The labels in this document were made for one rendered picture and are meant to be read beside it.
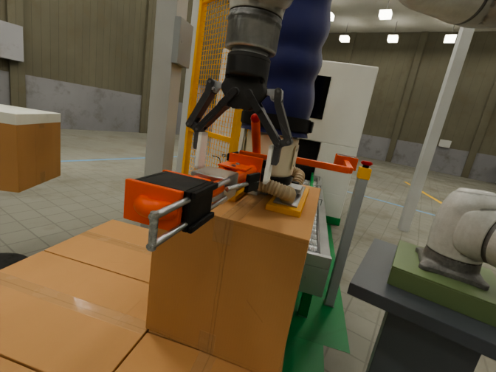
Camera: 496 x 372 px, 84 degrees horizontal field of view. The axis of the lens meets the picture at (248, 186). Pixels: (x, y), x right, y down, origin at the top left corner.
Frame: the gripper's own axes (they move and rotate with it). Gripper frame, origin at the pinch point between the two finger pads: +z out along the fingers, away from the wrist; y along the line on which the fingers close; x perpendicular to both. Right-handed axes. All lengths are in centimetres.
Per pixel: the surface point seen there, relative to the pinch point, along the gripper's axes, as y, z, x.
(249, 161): 0.3, -0.2, -12.3
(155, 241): -2.6, 2.5, 28.2
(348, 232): -42, 53, -134
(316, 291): -27, 66, -77
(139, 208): 2.0, 1.5, 24.4
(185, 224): -2.6, 2.9, 22.3
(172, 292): 15.2, 39.4, -10.7
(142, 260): 46, 54, -41
